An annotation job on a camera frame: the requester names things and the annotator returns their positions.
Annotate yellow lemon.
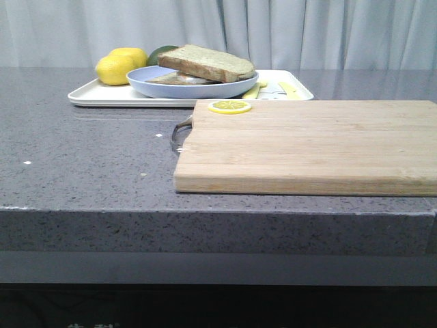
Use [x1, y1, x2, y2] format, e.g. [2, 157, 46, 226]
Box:
[109, 47, 148, 68]
[95, 55, 138, 85]

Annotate yellow plastic knife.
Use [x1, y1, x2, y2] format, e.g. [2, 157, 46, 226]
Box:
[278, 81, 301, 100]

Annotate yellow plastic fork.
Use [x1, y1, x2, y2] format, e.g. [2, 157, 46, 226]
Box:
[242, 81, 268, 99]

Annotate white curtain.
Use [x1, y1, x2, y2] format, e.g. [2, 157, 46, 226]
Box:
[1, 1, 436, 70]

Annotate metal cutting board handle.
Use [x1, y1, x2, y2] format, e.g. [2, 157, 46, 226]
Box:
[170, 115, 193, 154]

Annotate bread slice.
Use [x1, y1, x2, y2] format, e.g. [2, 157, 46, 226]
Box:
[146, 71, 218, 85]
[158, 44, 255, 83]

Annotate green lime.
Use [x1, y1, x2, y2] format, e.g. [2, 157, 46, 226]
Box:
[146, 45, 178, 66]

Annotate cream serving tray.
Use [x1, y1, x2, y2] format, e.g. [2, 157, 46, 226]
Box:
[68, 70, 314, 108]

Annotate back yellow lemon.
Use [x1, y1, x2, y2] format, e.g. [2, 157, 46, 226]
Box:
[109, 47, 148, 68]

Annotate fried egg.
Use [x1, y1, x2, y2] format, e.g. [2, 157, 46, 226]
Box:
[176, 72, 210, 84]

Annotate front yellow lemon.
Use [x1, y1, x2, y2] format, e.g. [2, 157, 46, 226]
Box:
[95, 55, 138, 85]

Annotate lemon slice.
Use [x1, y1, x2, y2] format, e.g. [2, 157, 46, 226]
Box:
[208, 100, 252, 114]

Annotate light blue plate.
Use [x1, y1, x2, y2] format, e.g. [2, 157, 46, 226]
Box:
[126, 66, 259, 99]

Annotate wooden cutting board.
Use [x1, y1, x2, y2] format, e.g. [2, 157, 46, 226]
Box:
[173, 100, 436, 196]

